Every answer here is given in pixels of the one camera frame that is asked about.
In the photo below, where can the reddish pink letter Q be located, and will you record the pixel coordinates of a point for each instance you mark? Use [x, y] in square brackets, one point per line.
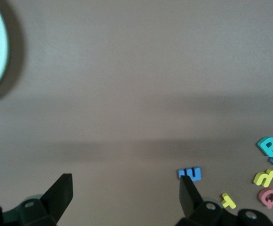
[262, 196]

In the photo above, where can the teal uppercase R letter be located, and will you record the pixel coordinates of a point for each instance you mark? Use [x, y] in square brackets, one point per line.
[264, 149]

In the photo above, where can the light blue lowercase m letter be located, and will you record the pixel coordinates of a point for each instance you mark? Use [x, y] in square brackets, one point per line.
[194, 174]

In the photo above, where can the yellow lowercase h letter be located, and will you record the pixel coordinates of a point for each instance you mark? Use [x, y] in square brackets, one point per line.
[260, 179]

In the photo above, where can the yellow uppercase H letter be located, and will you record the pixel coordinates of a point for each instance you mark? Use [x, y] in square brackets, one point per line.
[228, 201]

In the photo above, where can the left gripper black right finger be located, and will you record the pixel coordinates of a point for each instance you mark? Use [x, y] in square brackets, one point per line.
[190, 200]

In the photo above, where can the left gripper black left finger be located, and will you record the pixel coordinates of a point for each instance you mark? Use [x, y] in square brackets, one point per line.
[54, 202]

